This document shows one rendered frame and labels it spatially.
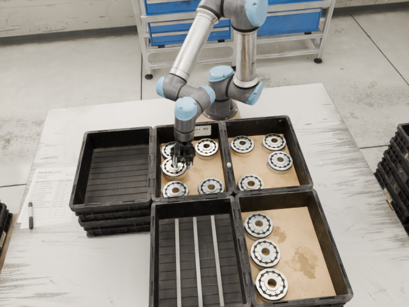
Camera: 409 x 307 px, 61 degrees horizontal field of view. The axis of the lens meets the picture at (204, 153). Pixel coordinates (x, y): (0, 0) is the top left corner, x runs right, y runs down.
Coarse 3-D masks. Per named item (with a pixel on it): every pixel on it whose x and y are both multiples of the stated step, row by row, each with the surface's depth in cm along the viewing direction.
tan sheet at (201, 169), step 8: (200, 160) 151; (208, 160) 151; (216, 160) 150; (192, 168) 148; (200, 168) 148; (208, 168) 148; (216, 168) 148; (184, 176) 145; (192, 176) 145; (200, 176) 145; (208, 176) 145; (216, 176) 145; (192, 184) 142; (224, 184) 142; (176, 192) 140; (192, 192) 140
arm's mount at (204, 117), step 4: (232, 100) 184; (236, 104) 182; (236, 108) 178; (204, 112) 176; (236, 112) 176; (200, 116) 174; (204, 116) 174; (208, 116) 174; (212, 116) 174; (228, 116) 174; (232, 116) 174; (236, 116) 174; (240, 116) 175; (196, 120) 172; (200, 120) 172; (204, 120) 172; (208, 120) 172; (212, 120) 172; (216, 120) 172; (220, 120) 172
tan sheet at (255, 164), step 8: (248, 136) 159; (256, 136) 159; (256, 144) 156; (256, 152) 153; (264, 152) 153; (288, 152) 152; (232, 160) 150; (240, 160) 150; (248, 160) 150; (256, 160) 150; (264, 160) 150; (240, 168) 147; (248, 168) 147; (256, 168) 147; (264, 168) 147; (240, 176) 144; (264, 176) 144; (272, 176) 144; (280, 176) 144; (288, 176) 143; (296, 176) 143; (264, 184) 141; (272, 184) 141; (280, 184) 141; (288, 184) 141; (296, 184) 141
